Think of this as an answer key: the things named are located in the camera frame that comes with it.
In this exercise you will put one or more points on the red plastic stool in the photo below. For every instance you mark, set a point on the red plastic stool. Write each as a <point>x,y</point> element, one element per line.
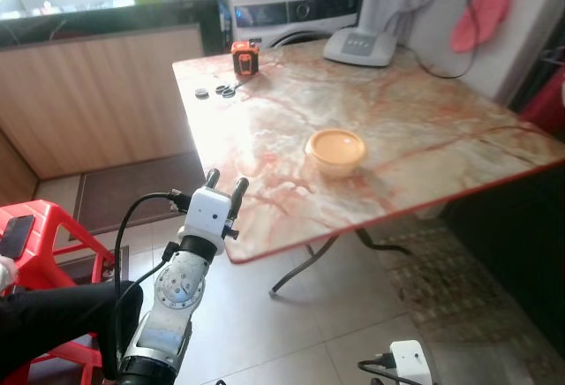
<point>62,226</point>

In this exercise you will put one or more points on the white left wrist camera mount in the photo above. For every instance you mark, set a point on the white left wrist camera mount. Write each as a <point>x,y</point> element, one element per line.
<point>207,213</point>

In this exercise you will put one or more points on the person's leg in black trousers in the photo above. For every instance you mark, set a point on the person's leg in black trousers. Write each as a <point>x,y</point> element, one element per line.
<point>53,319</point>

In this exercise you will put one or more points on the wooden kitchen cabinet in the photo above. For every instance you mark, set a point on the wooden kitchen cabinet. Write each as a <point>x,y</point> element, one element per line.
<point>97,94</point>

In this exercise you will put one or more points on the small black round cap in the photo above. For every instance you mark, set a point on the small black round cap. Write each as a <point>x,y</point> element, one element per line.
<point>202,93</point>

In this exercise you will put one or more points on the white standing fan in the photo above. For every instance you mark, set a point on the white standing fan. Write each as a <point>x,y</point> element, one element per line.
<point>360,45</point>

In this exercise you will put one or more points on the orange lidded plastic container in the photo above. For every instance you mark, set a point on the orange lidded plastic container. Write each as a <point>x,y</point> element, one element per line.
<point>335,148</point>

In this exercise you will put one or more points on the red hanging cloth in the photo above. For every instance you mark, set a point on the red hanging cloth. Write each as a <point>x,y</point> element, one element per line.
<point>481,18</point>

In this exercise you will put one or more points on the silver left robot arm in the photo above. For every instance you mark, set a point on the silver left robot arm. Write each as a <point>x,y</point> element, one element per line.
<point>177,292</point>

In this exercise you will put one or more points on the white washing machine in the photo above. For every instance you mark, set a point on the white washing machine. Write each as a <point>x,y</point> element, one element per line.
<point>282,10</point>

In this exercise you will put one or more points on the black smartphone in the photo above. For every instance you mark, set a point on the black smartphone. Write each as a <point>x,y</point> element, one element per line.
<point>16,237</point>

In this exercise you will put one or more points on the orange black tape measure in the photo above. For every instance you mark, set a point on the orange black tape measure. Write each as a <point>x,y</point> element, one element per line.
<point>244,58</point>

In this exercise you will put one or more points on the marble top folding table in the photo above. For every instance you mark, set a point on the marble top folding table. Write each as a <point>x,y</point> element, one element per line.
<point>424,120</point>

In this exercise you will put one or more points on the brown door mat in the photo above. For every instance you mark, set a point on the brown door mat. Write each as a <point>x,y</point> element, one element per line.
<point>132,191</point>

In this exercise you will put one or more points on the patterned floor mat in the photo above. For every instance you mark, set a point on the patterned floor mat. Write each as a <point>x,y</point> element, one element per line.
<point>441,288</point>

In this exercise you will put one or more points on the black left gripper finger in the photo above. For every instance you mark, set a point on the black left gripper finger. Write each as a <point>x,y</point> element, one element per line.
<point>238,195</point>
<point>212,178</point>

